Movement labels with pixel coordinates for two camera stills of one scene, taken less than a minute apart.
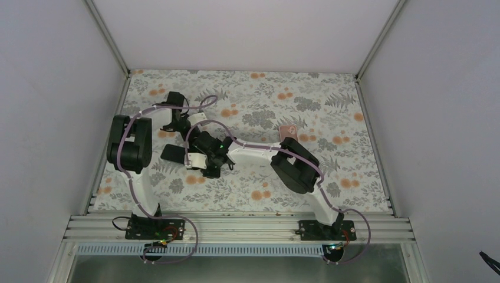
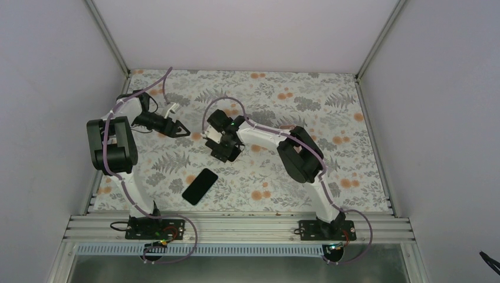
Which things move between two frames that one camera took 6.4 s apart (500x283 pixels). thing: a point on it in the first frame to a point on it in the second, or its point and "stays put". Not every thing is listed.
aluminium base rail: [244, 229] stays put
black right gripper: [216, 173] to [226, 151]
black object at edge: [490, 262] stays put
